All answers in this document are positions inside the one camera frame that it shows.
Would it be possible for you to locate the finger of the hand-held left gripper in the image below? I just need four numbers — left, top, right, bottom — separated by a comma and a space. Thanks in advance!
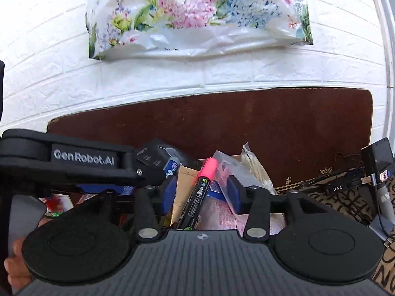
123, 151, 146, 181

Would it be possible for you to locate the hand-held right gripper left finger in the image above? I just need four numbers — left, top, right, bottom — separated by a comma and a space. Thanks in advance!
74, 176, 178, 243

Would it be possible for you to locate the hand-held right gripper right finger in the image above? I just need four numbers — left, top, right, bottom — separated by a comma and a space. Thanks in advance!
228, 175, 343, 241

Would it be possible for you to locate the pink marker pen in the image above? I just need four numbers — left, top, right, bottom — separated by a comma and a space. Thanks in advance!
177, 157, 218, 230

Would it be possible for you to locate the person's left hand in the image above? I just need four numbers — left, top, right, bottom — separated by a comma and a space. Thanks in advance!
4, 237, 34, 289

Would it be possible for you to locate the brown cardboard box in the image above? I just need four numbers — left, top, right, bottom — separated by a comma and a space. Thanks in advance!
171, 165, 202, 227

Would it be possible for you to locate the pink printed packet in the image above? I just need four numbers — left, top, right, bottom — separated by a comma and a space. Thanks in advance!
199, 197, 249, 232

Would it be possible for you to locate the black box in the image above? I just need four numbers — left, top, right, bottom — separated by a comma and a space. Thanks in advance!
134, 139, 203, 186

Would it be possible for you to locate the clear bag of cotton swabs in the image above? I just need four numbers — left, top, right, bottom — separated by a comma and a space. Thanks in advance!
212, 142, 279, 195

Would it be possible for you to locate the red feather shuttlecock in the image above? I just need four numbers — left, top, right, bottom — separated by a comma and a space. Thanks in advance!
45, 193, 76, 220

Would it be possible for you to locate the brown wooden headboard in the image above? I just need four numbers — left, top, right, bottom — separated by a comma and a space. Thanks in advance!
46, 87, 375, 192

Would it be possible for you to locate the black device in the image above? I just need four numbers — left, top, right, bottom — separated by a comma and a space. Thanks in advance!
361, 137, 394, 186

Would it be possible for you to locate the floral plastic bag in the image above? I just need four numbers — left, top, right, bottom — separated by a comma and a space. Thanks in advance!
85, 0, 314, 62

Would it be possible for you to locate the white pipe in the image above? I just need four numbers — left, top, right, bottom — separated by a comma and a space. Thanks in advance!
370, 0, 395, 89

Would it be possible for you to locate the black lettered strap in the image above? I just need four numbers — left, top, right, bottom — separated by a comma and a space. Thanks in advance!
304, 165, 371, 198

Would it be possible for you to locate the grey cylinder handle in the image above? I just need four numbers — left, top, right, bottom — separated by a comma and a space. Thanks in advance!
374, 180, 395, 220

